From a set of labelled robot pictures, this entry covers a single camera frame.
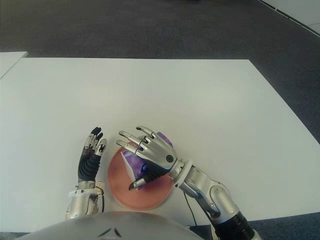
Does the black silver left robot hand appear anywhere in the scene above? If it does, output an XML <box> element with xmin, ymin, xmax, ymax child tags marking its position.
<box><xmin>77</xmin><ymin>126</ymin><xmax>108</xmax><ymax>183</ymax></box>

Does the white side table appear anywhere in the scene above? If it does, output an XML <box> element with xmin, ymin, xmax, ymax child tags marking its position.
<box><xmin>0</xmin><ymin>51</ymin><xmax>28</xmax><ymax>80</ymax></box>

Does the silver robot torso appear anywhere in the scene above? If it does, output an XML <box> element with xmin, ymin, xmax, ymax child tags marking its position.
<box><xmin>14</xmin><ymin>211</ymin><xmax>201</xmax><ymax>240</ymax></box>

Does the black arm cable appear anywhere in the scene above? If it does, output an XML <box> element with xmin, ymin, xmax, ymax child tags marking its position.
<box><xmin>96</xmin><ymin>189</ymin><xmax>106</xmax><ymax>213</ymax></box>
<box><xmin>184</xmin><ymin>192</ymin><xmax>198</xmax><ymax>227</ymax></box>

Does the purple tissue paper pack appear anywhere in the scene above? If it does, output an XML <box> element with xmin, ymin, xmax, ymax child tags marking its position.
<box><xmin>121</xmin><ymin>132</ymin><xmax>173</xmax><ymax>191</ymax></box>

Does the pink round plate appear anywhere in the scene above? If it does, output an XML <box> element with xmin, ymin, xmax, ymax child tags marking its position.
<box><xmin>107</xmin><ymin>143</ymin><xmax>174</xmax><ymax>210</ymax></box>

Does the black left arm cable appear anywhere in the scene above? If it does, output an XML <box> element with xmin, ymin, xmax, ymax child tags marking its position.
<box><xmin>96</xmin><ymin>189</ymin><xmax>106</xmax><ymax>213</ymax></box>

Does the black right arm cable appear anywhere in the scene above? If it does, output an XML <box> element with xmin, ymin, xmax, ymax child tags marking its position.
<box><xmin>184</xmin><ymin>192</ymin><xmax>198</xmax><ymax>227</ymax></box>

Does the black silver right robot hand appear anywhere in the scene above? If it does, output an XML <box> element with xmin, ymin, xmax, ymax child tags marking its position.
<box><xmin>116</xmin><ymin>125</ymin><xmax>179</xmax><ymax>191</ymax></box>

